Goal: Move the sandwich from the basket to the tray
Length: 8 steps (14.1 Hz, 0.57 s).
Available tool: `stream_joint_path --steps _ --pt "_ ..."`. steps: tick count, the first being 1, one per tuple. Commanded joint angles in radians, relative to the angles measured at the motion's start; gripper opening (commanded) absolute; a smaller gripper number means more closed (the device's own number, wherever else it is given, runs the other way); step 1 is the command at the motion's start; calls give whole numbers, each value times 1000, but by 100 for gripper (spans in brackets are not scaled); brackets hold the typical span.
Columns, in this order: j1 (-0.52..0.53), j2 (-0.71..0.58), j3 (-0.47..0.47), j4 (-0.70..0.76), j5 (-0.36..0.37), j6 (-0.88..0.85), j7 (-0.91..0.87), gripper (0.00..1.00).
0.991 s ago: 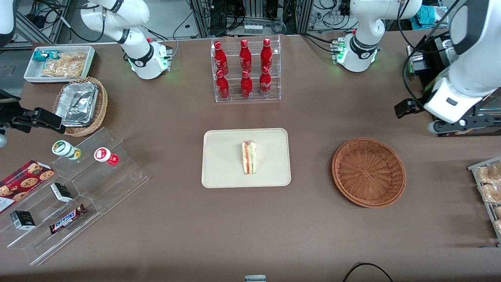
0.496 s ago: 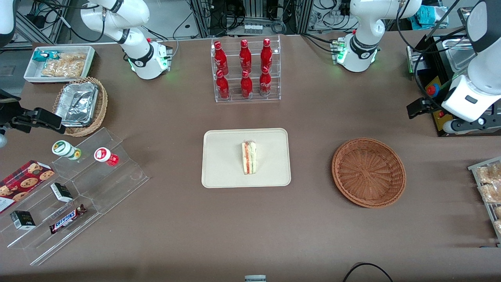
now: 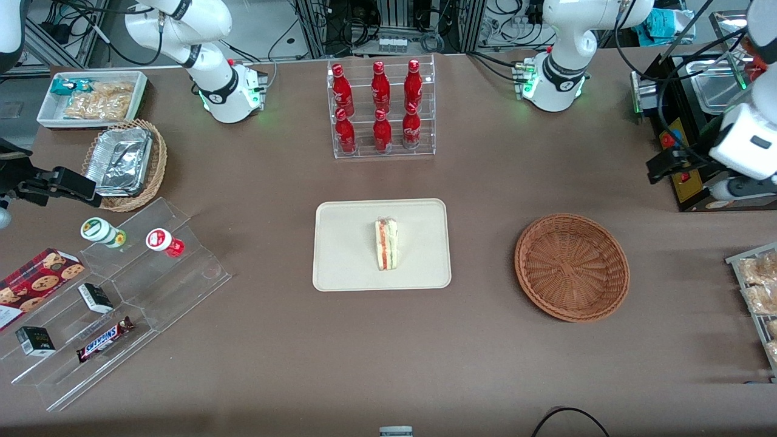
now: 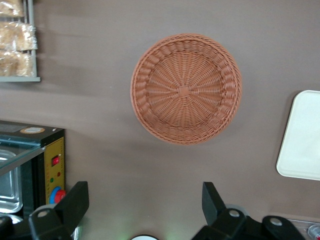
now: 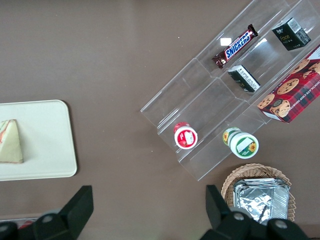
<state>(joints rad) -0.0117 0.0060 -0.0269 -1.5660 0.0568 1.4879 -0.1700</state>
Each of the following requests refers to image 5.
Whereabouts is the clear acrylic stepped display stand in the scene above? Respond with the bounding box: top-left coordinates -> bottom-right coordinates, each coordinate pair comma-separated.
139,0 -> 320,182

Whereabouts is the triangular white bread sandwich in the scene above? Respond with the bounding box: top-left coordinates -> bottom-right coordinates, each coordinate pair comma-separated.
0,119 -> 24,164

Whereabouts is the aluminium foil container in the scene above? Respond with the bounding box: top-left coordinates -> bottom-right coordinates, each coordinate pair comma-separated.
232,177 -> 291,226

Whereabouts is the Snickers chocolate bar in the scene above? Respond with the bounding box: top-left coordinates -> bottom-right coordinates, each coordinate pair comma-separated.
211,23 -> 259,70

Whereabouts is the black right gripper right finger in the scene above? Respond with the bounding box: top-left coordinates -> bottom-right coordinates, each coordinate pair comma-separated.
199,184 -> 311,240

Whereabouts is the red lid jar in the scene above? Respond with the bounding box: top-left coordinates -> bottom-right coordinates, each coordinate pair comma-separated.
173,121 -> 199,150

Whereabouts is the cream rectangular tray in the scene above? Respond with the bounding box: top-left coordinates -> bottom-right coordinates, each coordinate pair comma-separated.
0,99 -> 78,182

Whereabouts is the green sunflower lid jar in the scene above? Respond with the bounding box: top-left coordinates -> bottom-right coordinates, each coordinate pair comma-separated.
222,126 -> 260,160

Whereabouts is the red plaid cookie box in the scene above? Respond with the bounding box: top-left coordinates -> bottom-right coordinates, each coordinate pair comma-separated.
256,44 -> 320,124

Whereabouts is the black Face box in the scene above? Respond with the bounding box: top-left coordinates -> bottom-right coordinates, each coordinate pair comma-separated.
271,17 -> 312,52

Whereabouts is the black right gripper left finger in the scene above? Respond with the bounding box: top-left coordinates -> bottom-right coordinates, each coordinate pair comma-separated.
0,185 -> 95,240

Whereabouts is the small black white-label box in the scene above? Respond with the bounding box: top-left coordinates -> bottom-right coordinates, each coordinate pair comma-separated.
227,64 -> 261,94

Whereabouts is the small red item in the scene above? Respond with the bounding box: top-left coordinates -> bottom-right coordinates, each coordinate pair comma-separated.
17,219 -> 34,230

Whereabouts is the round wicker basket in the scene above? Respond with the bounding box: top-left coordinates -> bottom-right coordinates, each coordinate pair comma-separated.
221,163 -> 296,223

